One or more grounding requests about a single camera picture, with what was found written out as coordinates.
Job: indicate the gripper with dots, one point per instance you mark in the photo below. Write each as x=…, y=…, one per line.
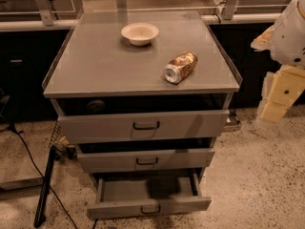
x=288, y=38

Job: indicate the grey bottom drawer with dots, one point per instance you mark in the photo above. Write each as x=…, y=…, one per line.
x=148, y=194

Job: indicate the grey drawer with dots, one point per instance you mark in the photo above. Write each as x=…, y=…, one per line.
x=140, y=118
x=148, y=194
x=145, y=155

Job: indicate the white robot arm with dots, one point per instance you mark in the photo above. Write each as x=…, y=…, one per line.
x=285, y=40

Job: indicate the grey top drawer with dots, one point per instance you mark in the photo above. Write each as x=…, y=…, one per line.
x=140, y=118

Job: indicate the grey drawer cabinet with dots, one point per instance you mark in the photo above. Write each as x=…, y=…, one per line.
x=142, y=91

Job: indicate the grey middle drawer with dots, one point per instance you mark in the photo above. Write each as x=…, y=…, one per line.
x=145, y=155

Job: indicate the round object in top drawer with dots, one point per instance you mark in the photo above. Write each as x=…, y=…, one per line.
x=96, y=107

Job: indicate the gold crushed soda can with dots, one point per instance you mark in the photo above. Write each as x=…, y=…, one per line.
x=180, y=67

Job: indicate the white paper bowl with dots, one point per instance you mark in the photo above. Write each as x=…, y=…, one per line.
x=140, y=34

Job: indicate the black metal bar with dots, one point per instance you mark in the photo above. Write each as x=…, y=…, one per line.
x=40, y=211

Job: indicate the dark counter with rail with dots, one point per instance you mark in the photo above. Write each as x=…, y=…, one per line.
x=25, y=64

